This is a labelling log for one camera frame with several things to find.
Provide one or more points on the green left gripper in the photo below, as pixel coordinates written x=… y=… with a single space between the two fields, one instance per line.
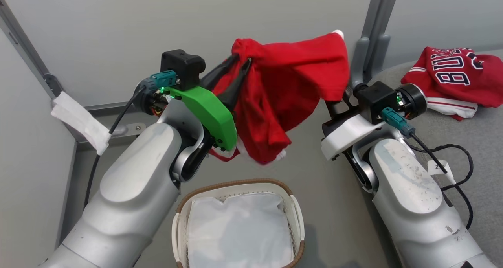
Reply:
x=212 y=112

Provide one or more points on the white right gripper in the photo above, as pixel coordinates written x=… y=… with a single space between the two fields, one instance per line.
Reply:
x=349 y=134

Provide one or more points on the plain red garment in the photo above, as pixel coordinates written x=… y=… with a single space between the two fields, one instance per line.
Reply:
x=287 y=87

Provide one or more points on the red lettered basketball jersey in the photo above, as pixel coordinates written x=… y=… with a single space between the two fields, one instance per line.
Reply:
x=456 y=73

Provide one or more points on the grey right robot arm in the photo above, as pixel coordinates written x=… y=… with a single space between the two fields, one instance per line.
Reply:
x=412 y=189

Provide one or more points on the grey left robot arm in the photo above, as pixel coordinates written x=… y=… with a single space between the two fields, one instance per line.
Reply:
x=133 y=189

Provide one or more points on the grey fabric sofa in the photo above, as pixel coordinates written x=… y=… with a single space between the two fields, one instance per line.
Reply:
x=487 y=142

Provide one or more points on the white cloth basket liner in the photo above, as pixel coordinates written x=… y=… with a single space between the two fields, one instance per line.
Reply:
x=239 y=232

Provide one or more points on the white wicker-rimmed laundry basket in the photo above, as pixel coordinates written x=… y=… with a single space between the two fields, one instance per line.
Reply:
x=178 y=224

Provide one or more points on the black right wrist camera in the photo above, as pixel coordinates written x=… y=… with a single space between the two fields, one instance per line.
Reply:
x=375 y=98

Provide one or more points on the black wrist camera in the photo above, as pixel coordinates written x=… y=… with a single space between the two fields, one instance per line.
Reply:
x=182 y=67
x=375 y=98

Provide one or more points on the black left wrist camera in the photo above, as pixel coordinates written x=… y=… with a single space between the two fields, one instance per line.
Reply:
x=182 y=67

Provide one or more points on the grey double partition post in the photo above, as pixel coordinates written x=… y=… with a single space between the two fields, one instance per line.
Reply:
x=371 y=32

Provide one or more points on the grey partition foot bracket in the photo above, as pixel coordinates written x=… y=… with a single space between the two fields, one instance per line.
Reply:
x=131 y=128

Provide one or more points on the grey partition bottom rail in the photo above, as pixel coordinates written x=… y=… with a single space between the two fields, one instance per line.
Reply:
x=118 y=105

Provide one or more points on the grey slanted partition post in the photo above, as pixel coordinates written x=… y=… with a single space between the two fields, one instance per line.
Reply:
x=23 y=48

